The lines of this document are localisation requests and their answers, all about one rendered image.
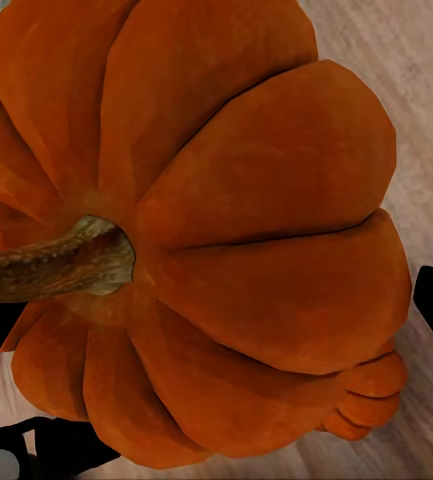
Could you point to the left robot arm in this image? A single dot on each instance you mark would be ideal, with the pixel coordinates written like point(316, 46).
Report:
point(64, 449)

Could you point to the pumpkin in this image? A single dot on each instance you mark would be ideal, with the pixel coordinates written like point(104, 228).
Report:
point(373, 395)
point(189, 202)

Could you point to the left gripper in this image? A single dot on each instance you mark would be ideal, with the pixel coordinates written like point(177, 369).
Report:
point(96, 452)

